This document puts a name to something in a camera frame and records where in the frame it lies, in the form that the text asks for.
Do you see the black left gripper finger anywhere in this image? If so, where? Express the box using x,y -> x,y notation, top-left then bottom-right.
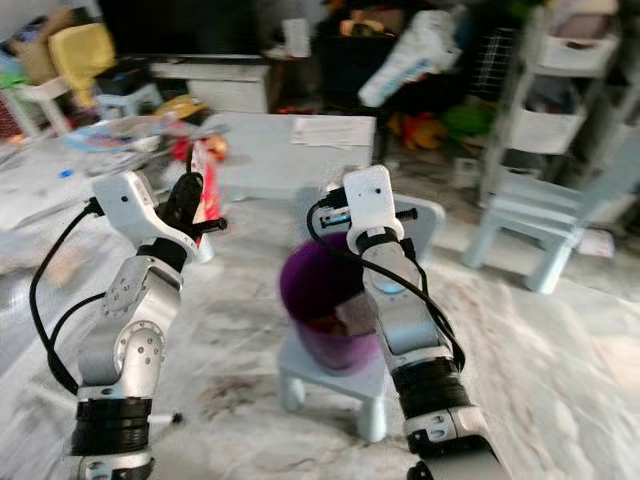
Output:
170,172 -> 204,214

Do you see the purple rubbish bin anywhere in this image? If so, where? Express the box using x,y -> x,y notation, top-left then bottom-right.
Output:
278,233 -> 391,374

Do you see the white low table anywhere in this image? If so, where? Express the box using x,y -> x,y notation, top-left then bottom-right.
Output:
205,110 -> 383,201

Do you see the white paper sheet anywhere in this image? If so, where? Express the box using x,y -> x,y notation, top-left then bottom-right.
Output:
292,115 -> 379,151

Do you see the clear printed plastic bag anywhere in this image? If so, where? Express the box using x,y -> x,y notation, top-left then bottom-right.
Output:
65,113 -> 206,169

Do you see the white television cabinet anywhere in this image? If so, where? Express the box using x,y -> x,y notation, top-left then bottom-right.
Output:
150,55 -> 273,114

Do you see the pale blue plastic stool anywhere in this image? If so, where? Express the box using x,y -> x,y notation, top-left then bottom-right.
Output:
95,83 -> 164,121
275,325 -> 391,444

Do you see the orange toy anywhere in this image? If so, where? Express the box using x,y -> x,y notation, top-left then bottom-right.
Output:
390,112 -> 446,151

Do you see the black box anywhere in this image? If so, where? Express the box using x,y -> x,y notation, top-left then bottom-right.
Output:
95,60 -> 151,96

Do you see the black crate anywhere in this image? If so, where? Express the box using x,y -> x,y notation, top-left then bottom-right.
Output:
315,8 -> 391,106

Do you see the green toy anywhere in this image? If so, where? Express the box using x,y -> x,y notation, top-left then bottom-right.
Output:
442,100 -> 496,141

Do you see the black television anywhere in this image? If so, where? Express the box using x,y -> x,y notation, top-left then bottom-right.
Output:
98,0 -> 259,59

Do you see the white blue plastic bag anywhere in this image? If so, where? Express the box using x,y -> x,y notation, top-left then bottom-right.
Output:
358,10 -> 461,109

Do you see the white stool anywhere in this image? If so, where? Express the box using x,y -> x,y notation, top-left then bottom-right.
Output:
15,78 -> 73,139

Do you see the yellow cloth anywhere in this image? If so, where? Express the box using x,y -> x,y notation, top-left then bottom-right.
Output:
48,22 -> 117,106

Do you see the brown cardboard box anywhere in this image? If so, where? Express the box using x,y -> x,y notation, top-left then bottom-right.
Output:
10,12 -> 83,86

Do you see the white shelf rack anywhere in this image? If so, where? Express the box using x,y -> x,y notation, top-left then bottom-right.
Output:
478,0 -> 640,213

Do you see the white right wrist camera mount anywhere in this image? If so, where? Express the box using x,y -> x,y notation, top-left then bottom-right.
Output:
342,164 -> 408,253

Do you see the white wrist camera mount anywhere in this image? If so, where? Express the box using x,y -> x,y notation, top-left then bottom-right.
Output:
342,164 -> 408,253
90,170 -> 196,253

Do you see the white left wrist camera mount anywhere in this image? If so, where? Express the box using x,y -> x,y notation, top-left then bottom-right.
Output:
90,170 -> 196,253

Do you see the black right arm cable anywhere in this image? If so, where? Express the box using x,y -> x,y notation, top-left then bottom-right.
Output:
305,195 -> 467,373

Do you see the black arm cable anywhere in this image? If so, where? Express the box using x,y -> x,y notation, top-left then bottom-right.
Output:
28,200 -> 106,396
305,195 -> 467,373
50,290 -> 111,396

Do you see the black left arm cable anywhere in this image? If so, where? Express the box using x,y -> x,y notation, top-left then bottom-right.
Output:
50,290 -> 111,396
28,200 -> 106,396

